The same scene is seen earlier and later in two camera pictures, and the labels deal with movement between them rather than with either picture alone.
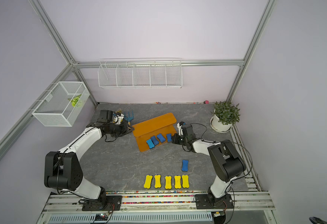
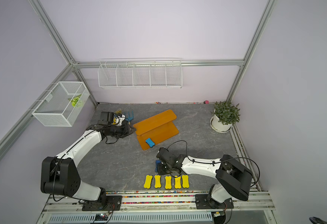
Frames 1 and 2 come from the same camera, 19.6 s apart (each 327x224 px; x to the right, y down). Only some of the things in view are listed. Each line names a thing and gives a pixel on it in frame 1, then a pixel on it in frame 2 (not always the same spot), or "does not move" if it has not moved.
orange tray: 158,129 does not move
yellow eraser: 185,181 does not move
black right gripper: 174,139 -> 159,171
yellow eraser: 168,182 does not move
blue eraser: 154,140 -> 157,161
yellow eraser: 147,182 does not move
